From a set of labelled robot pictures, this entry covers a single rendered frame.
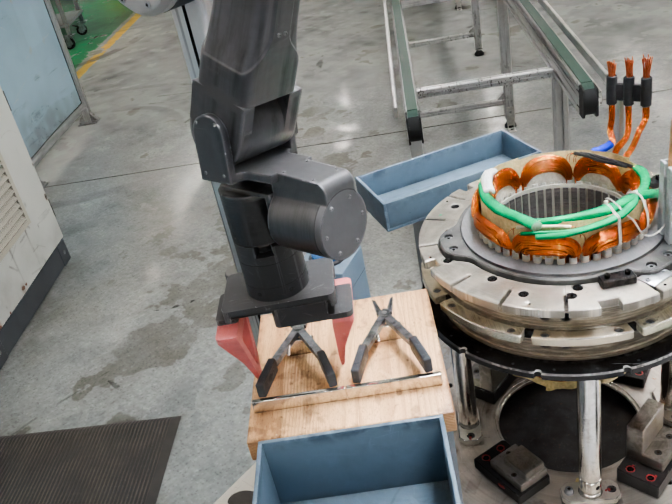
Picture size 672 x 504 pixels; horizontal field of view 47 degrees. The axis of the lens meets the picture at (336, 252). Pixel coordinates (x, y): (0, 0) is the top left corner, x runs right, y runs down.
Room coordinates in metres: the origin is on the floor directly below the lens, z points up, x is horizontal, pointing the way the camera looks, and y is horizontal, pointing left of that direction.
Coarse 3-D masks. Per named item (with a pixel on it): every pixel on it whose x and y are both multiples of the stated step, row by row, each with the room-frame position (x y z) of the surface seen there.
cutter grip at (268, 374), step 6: (270, 360) 0.59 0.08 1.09; (264, 366) 0.59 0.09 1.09; (270, 366) 0.58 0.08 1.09; (276, 366) 0.59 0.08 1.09; (264, 372) 0.58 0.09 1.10; (270, 372) 0.58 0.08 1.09; (276, 372) 0.59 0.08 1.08; (264, 378) 0.57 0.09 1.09; (270, 378) 0.58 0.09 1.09; (258, 384) 0.56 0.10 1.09; (264, 384) 0.56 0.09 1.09; (270, 384) 0.57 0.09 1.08; (258, 390) 0.56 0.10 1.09; (264, 390) 0.56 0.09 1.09; (264, 396) 0.56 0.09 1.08
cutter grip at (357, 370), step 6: (360, 348) 0.58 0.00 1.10; (366, 348) 0.58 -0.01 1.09; (360, 354) 0.57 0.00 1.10; (366, 354) 0.58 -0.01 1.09; (354, 360) 0.57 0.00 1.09; (360, 360) 0.56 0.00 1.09; (366, 360) 0.58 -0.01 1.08; (354, 366) 0.56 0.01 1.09; (360, 366) 0.56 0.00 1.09; (354, 372) 0.55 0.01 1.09; (360, 372) 0.56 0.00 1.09; (354, 378) 0.55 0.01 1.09; (360, 378) 0.55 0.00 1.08
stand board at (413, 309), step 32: (416, 320) 0.65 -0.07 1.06; (352, 352) 0.62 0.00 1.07; (384, 352) 0.61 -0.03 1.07; (288, 384) 0.59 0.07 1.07; (320, 384) 0.58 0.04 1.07; (448, 384) 0.54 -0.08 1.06; (256, 416) 0.55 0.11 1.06; (288, 416) 0.54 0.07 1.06; (320, 416) 0.53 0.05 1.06; (352, 416) 0.52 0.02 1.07; (384, 416) 0.52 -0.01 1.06; (416, 416) 0.51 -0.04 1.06; (448, 416) 0.50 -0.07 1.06; (256, 448) 0.52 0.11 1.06
